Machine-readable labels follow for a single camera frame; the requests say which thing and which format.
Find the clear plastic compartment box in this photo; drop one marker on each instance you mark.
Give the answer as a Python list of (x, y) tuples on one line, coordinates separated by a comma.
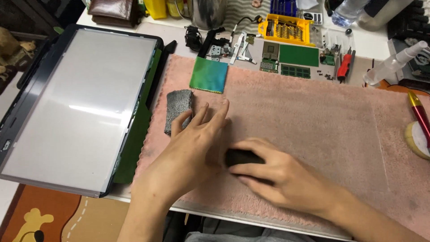
[(332, 38)]

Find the pink fluffy towel mat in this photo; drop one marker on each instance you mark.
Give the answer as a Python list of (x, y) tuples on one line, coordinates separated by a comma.
[(319, 134)]

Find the small green connector board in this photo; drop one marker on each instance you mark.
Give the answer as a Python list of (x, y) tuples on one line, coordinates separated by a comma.
[(268, 66)]

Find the orange cartoon desk mat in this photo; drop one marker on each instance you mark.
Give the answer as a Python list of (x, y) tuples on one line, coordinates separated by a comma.
[(50, 215)]

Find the black and white card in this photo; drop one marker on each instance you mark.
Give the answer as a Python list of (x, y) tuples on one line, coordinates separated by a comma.
[(313, 17)]

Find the dark green sheet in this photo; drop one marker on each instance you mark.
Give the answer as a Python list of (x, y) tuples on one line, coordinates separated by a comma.
[(134, 141)]

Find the person's right hand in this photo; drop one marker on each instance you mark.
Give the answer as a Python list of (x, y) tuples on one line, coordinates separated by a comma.
[(289, 181)]

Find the black glove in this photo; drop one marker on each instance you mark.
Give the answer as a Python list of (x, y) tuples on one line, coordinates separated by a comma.
[(411, 23)]

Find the green memory module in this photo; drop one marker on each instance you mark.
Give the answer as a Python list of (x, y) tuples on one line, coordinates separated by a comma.
[(295, 71)]

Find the red and gold pen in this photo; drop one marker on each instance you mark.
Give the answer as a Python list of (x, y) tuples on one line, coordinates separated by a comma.
[(420, 114)]

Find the person's grey trousers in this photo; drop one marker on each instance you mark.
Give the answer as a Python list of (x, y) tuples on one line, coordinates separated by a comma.
[(235, 233)]

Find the small green board with parts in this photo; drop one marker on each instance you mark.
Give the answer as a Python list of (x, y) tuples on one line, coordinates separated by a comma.
[(327, 59)]

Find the group of small black screws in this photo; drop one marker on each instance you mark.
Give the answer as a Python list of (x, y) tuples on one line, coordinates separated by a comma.
[(326, 75)]

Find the blue screwdriver set case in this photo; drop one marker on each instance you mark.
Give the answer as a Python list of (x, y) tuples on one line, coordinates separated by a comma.
[(283, 7)]

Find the clear spray bottle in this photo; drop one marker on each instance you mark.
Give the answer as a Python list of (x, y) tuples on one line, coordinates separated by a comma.
[(386, 67)]

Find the large green circuit board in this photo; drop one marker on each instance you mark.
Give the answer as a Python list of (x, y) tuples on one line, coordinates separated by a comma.
[(299, 55)]

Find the black metal hinge bracket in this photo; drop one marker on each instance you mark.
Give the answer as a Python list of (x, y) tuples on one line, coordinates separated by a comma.
[(210, 43)]

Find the yellow screwdriver bit case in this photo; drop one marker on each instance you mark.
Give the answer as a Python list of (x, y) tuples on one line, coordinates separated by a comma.
[(285, 30)]

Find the dark electronic device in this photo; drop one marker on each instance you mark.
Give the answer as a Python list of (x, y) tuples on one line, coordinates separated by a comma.
[(418, 67)]

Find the brown leather wallet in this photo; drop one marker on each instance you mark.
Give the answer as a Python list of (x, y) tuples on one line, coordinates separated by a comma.
[(112, 11)]

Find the person's left hand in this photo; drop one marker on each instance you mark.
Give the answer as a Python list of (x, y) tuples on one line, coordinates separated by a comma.
[(181, 161)]

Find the grey fuzzy cloth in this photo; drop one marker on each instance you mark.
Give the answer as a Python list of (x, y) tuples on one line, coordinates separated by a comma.
[(178, 104)]

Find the black laptop display panel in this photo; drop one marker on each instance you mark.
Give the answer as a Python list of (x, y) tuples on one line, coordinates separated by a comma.
[(77, 107)]

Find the striped grey cloth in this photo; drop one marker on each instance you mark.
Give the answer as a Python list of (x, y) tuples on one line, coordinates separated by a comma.
[(242, 13)]

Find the small grey chip board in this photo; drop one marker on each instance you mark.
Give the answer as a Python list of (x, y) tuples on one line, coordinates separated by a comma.
[(270, 50)]

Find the clear water bottle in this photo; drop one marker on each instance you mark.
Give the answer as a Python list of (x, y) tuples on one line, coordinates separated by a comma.
[(347, 11)]

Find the steel pot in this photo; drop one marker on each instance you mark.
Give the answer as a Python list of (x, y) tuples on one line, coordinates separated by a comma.
[(208, 13)]

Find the green blue microfibre cloth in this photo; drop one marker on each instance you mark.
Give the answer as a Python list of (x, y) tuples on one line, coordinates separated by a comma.
[(208, 75)]

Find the cream tape roll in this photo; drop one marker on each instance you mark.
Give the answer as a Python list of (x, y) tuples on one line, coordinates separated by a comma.
[(415, 141)]

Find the yellow jar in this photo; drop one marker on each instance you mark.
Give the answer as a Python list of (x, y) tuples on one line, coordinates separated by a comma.
[(175, 8)]

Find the yellow container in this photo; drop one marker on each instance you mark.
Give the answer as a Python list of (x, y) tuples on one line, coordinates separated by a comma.
[(155, 8)]

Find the grey white bottle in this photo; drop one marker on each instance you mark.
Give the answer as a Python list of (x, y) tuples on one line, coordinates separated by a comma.
[(379, 15)]

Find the black plastic bezel strip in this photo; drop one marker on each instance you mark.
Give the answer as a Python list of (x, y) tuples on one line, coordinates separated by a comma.
[(168, 50)]

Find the metal tweezers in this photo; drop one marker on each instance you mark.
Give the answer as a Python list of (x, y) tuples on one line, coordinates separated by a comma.
[(337, 62)]

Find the brown plush toy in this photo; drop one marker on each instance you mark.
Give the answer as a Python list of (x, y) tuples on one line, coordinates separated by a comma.
[(11, 50)]

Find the small black oval object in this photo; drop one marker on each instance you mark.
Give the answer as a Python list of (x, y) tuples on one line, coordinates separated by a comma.
[(243, 157)]

